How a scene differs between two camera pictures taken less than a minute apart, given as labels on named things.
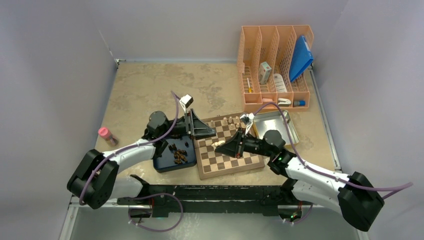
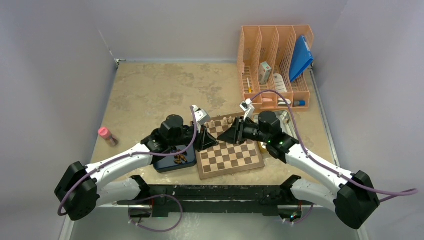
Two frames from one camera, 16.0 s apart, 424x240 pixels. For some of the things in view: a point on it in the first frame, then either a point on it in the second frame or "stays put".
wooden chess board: [211, 163] stays put
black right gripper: [232, 146] → [235, 135]
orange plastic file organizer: [264, 54] stays put
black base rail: [254, 200] stays put
